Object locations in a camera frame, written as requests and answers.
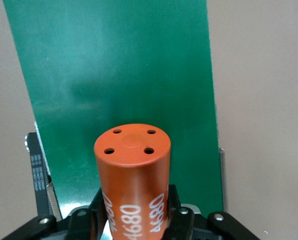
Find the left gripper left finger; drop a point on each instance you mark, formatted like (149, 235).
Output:
(64, 227)

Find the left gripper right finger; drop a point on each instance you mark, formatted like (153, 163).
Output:
(201, 227)

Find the orange cylinder marked 4680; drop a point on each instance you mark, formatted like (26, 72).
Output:
(131, 162)

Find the green belt conveyor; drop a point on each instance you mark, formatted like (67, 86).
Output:
(114, 62)

